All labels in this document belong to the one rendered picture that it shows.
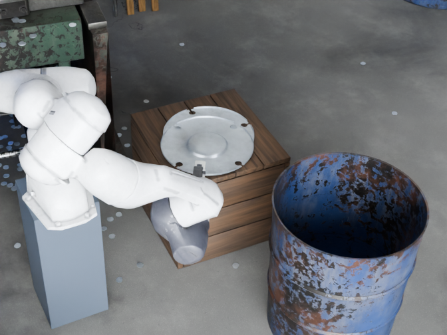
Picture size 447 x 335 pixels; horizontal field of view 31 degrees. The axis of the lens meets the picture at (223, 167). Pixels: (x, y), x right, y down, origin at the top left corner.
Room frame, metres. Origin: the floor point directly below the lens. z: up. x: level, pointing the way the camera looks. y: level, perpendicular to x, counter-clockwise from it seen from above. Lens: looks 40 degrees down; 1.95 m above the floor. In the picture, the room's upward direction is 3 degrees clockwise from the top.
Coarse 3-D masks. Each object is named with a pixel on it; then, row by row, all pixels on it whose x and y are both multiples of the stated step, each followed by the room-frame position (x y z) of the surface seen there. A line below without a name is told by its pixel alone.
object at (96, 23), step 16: (80, 16) 2.32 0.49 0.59; (96, 16) 2.24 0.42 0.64; (96, 32) 2.18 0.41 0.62; (96, 48) 2.17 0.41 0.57; (80, 64) 2.40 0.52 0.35; (96, 64) 2.17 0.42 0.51; (96, 80) 2.16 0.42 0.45; (96, 96) 2.17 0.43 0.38; (112, 112) 2.18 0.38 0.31; (112, 128) 2.18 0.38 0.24; (96, 144) 2.24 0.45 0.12; (112, 144) 2.18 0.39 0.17
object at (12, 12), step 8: (0, 0) 2.07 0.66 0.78; (8, 0) 2.08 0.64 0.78; (16, 0) 2.08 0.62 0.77; (24, 0) 2.09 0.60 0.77; (0, 8) 2.18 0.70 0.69; (8, 8) 2.19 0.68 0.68; (16, 8) 2.20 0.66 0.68; (24, 8) 2.20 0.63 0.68; (0, 16) 2.18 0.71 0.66; (8, 16) 2.19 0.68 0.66; (16, 16) 2.20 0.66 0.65
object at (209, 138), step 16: (192, 128) 2.05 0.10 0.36; (208, 128) 2.05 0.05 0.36; (224, 128) 2.06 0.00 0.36; (240, 128) 2.06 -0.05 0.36; (160, 144) 1.95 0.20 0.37; (176, 144) 1.97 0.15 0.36; (192, 144) 1.96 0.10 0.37; (208, 144) 1.97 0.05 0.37; (224, 144) 1.97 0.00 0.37; (240, 144) 1.98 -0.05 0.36; (176, 160) 1.89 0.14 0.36; (192, 160) 1.89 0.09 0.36; (208, 160) 1.90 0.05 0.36; (224, 160) 1.90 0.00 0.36; (240, 160) 1.90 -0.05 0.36
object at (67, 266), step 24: (24, 192) 1.62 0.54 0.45; (24, 216) 1.63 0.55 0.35; (96, 216) 1.59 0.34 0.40; (48, 240) 1.52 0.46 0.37; (72, 240) 1.55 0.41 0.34; (96, 240) 1.59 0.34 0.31; (48, 264) 1.52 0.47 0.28; (72, 264) 1.55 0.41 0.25; (96, 264) 1.58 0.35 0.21; (48, 288) 1.51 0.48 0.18; (72, 288) 1.55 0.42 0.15; (96, 288) 1.58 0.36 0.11; (48, 312) 1.52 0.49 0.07; (72, 312) 1.54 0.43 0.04; (96, 312) 1.58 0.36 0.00
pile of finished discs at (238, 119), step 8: (184, 112) 2.14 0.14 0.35; (200, 112) 2.15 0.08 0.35; (208, 112) 2.15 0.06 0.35; (216, 112) 2.15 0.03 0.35; (224, 112) 2.15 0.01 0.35; (232, 112) 2.16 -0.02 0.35; (168, 120) 2.09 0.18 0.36; (176, 120) 2.10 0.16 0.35; (232, 120) 2.11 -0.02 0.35; (240, 120) 2.11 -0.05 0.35; (176, 128) 2.06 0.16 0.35; (232, 128) 2.07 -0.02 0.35; (248, 128) 2.07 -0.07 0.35
